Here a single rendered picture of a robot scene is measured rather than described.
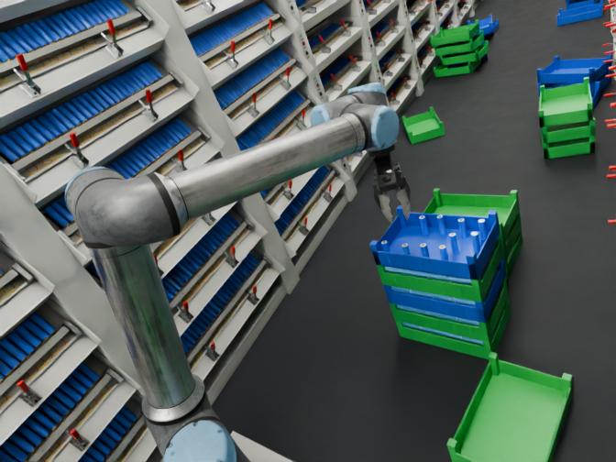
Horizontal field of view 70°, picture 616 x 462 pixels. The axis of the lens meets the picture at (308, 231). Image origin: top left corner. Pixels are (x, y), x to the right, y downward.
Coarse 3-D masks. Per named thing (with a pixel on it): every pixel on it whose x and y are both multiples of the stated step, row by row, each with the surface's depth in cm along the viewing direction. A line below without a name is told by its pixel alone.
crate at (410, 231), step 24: (432, 216) 133; (456, 216) 128; (480, 216) 123; (408, 240) 134; (432, 240) 130; (480, 240) 123; (384, 264) 128; (408, 264) 123; (432, 264) 117; (456, 264) 112; (480, 264) 112
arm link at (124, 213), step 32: (320, 128) 89; (352, 128) 91; (384, 128) 94; (224, 160) 79; (256, 160) 80; (288, 160) 84; (320, 160) 88; (96, 192) 71; (128, 192) 70; (160, 192) 71; (192, 192) 74; (224, 192) 78; (256, 192) 84; (96, 224) 71; (128, 224) 70; (160, 224) 71
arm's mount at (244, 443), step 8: (232, 432) 125; (240, 440) 122; (248, 440) 121; (240, 448) 120; (248, 448) 119; (256, 448) 118; (264, 448) 117; (248, 456) 117; (256, 456) 116; (264, 456) 116; (272, 456) 115; (280, 456) 114
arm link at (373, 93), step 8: (352, 88) 111; (360, 88) 109; (368, 88) 109; (376, 88) 110; (360, 96) 109; (368, 96) 109; (376, 96) 110; (384, 96) 112; (376, 104) 110; (384, 104) 112
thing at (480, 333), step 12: (504, 288) 131; (504, 300) 132; (396, 312) 140; (408, 312) 136; (420, 324) 137; (432, 324) 133; (444, 324) 130; (456, 324) 127; (468, 324) 124; (480, 324) 121; (492, 324) 125; (468, 336) 127; (480, 336) 124
